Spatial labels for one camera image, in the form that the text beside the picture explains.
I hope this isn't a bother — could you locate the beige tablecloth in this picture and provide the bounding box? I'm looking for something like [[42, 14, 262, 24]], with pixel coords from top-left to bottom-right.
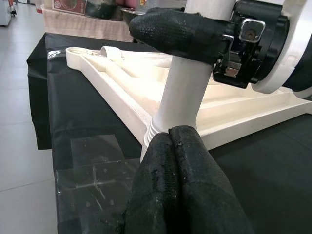
[[42, 7, 135, 42]]

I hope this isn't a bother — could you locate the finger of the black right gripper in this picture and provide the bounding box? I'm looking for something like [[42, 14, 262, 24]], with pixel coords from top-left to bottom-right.
[[128, 7, 234, 63]]

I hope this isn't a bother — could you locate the red printed box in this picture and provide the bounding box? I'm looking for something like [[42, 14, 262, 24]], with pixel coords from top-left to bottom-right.
[[52, 0, 88, 16]]

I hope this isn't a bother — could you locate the white fridge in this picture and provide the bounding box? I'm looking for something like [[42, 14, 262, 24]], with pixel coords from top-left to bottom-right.
[[0, 0, 12, 27]]

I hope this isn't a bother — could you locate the white plastic table top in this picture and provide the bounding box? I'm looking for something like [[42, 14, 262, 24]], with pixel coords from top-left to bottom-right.
[[65, 46, 312, 161]]

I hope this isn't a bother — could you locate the clear adhesive tape patch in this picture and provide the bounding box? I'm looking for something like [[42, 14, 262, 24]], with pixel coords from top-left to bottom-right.
[[46, 48, 68, 60], [55, 133, 142, 222]]

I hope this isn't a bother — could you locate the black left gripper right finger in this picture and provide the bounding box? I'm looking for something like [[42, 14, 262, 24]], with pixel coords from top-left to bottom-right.
[[169, 125, 254, 234]]

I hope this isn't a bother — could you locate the black tablecloth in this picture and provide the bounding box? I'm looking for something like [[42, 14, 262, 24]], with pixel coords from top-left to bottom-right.
[[26, 31, 312, 234]]

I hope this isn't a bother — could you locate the black bowl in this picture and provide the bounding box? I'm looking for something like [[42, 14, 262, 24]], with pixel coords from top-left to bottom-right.
[[120, 7, 147, 25]]

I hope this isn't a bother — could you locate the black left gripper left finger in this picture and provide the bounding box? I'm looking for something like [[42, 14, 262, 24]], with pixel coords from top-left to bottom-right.
[[123, 131, 183, 234]]

